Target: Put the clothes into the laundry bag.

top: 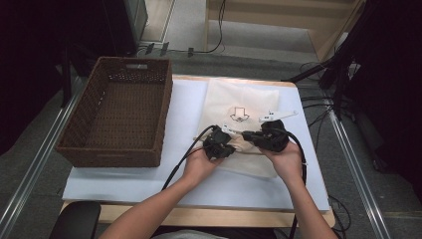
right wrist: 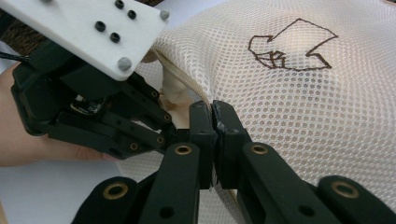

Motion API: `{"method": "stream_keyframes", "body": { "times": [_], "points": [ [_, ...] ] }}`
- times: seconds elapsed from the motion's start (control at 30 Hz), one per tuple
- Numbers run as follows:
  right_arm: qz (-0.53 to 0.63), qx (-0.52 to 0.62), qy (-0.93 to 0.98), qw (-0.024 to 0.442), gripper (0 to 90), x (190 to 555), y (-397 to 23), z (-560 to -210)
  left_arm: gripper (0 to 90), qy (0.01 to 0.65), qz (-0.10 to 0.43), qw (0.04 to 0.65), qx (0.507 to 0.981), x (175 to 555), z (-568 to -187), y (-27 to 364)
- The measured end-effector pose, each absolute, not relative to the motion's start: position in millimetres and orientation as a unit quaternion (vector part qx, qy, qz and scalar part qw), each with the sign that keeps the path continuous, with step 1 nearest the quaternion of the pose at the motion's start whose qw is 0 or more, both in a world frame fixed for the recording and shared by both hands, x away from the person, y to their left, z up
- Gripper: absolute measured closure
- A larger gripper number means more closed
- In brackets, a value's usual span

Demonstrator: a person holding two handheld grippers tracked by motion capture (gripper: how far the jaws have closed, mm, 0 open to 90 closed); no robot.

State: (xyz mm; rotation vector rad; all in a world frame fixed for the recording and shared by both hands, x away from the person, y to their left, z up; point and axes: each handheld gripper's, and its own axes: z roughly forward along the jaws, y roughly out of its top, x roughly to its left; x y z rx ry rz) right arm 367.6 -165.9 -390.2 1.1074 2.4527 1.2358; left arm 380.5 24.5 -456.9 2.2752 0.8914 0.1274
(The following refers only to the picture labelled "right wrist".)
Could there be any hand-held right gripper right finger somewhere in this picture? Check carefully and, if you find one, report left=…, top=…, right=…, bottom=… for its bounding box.
left=211, top=99, right=344, bottom=224

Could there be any white mesh laundry bag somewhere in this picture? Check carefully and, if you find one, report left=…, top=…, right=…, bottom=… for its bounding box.
left=116, top=0, right=396, bottom=224

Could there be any dark woven fabric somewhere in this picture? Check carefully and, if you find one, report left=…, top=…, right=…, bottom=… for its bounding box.
left=0, top=8, right=48, bottom=58

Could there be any black cable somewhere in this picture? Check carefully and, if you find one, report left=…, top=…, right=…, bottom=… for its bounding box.
left=0, top=50, right=31, bottom=63

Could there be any cream cloth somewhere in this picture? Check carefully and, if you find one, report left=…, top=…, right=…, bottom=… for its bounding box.
left=158, top=65, right=201, bottom=131

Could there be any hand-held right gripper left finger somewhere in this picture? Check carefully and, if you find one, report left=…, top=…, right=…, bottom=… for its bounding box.
left=138, top=100, right=219, bottom=224

